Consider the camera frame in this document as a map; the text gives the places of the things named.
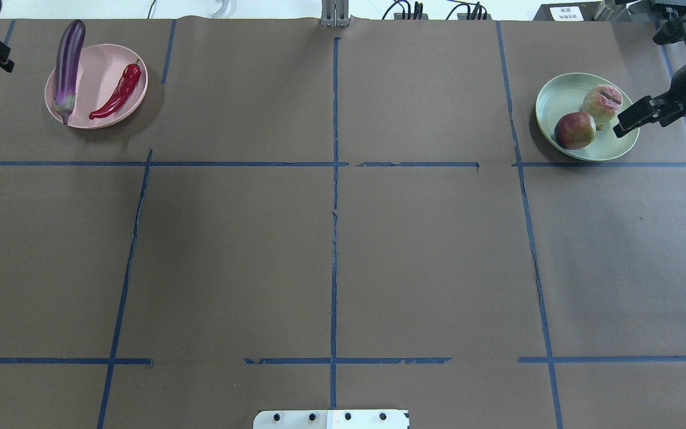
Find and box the aluminium frame post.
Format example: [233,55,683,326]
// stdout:
[320,0,351,28]

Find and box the white label card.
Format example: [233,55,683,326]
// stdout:
[532,2,599,22]

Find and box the pink yellow peach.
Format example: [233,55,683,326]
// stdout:
[581,84,623,131]

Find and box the red chili pepper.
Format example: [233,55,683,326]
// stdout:
[88,59,142,120]

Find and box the light green round plate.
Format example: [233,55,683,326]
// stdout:
[535,73,639,162]

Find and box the purple eggplant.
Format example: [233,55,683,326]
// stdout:
[52,20,86,125]

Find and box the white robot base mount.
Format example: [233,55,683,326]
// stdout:
[252,408,411,428]

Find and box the red yellow pomegranate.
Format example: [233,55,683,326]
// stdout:
[554,111,597,150]

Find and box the pink round plate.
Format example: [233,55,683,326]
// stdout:
[67,43,149,130]

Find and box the orange circuit board lower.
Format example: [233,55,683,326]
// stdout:
[445,1,492,21]

